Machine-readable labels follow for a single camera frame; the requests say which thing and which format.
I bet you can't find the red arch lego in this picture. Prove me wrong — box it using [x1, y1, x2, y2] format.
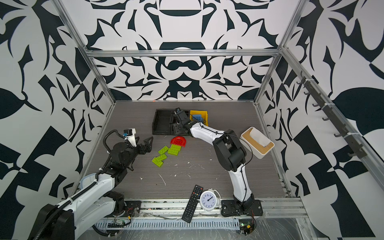
[171, 136, 187, 147]

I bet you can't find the green L-shaped lego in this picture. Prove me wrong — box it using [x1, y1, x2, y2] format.
[152, 154, 167, 168]

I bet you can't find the green small lego brick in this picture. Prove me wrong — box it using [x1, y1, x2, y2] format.
[158, 146, 169, 155]

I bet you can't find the blue lego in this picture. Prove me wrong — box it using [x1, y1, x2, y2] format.
[192, 114, 204, 122]

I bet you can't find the green square lego plate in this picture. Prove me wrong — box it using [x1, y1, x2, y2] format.
[167, 145, 182, 156]

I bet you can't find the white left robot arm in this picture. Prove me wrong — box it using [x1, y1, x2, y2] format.
[29, 129, 154, 240]

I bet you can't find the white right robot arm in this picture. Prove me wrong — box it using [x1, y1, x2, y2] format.
[174, 108, 264, 217]

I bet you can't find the black middle storage bin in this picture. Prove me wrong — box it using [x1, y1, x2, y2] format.
[170, 110, 193, 136]

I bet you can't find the black storage bin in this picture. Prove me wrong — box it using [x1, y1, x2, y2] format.
[152, 109, 173, 135]
[170, 110, 193, 136]

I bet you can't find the black left storage bin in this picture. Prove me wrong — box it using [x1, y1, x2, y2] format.
[152, 109, 173, 135]

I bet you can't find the yellow storage bin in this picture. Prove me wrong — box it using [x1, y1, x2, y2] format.
[190, 110, 209, 126]

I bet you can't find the blue square clock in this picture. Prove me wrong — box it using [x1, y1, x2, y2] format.
[79, 173, 98, 192]

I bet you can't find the black remote control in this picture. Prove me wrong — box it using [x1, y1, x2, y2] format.
[182, 185, 203, 223]

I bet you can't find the white tissue box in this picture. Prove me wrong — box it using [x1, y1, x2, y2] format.
[241, 127, 275, 160]

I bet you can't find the white alarm clock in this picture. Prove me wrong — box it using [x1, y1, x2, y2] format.
[200, 189, 221, 212]

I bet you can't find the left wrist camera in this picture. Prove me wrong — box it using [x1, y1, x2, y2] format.
[123, 128, 137, 148]

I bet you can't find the white cable duct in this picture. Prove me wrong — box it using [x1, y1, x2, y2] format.
[96, 219, 240, 231]

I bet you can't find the wall hook rack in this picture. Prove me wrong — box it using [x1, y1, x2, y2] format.
[298, 76, 368, 159]

